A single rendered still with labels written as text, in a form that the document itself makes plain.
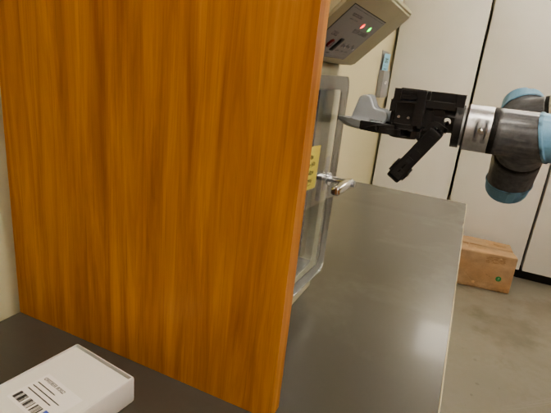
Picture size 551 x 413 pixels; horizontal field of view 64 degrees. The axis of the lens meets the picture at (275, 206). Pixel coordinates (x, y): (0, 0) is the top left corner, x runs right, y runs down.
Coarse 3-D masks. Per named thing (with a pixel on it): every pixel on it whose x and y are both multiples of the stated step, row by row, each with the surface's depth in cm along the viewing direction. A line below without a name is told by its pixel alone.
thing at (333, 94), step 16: (336, 80) 77; (320, 96) 72; (336, 96) 78; (320, 112) 73; (336, 112) 80; (320, 128) 75; (336, 128) 82; (320, 144) 77; (336, 144) 84; (320, 160) 78; (336, 160) 87; (320, 176) 80; (320, 192) 82; (304, 208) 77; (320, 208) 84; (304, 224) 79; (320, 224) 87; (304, 240) 81; (320, 240) 89; (304, 256) 83; (320, 256) 92; (304, 272) 85
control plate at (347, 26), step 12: (348, 12) 55; (360, 12) 57; (336, 24) 56; (348, 24) 59; (360, 24) 62; (372, 24) 66; (384, 24) 70; (336, 36) 60; (348, 36) 64; (360, 36) 68; (336, 48) 66
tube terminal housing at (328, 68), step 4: (324, 64) 76; (328, 64) 78; (332, 64) 80; (336, 64) 82; (324, 68) 76; (328, 68) 78; (332, 68) 80; (336, 68) 82; (324, 72) 76; (328, 72) 78; (332, 72) 81; (336, 72) 83; (308, 284) 98; (304, 288) 95; (300, 292) 93; (296, 296) 91; (292, 304) 89
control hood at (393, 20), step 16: (336, 0) 51; (352, 0) 52; (368, 0) 55; (384, 0) 59; (400, 0) 66; (336, 16) 54; (384, 16) 66; (400, 16) 72; (384, 32) 75; (368, 48) 79; (352, 64) 82
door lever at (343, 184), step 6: (330, 174) 85; (330, 180) 84; (336, 180) 84; (342, 180) 83; (348, 180) 81; (336, 186) 77; (342, 186) 77; (348, 186) 80; (354, 186) 83; (330, 192) 77; (336, 192) 76; (342, 192) 77
